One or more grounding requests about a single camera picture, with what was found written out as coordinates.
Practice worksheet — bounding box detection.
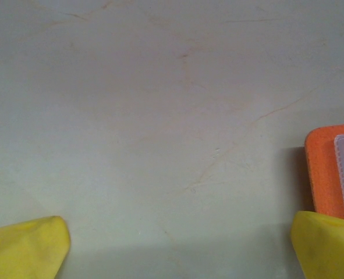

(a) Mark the orange card holder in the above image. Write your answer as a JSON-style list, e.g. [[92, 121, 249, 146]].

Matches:
[[304, 122, 344, 222]]

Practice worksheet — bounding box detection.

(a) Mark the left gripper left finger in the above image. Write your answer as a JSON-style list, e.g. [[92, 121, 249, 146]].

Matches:
[[0, 215, 72, 279]]

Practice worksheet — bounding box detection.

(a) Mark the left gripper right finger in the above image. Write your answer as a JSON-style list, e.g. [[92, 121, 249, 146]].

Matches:
[[290, 210, 344, 279]]

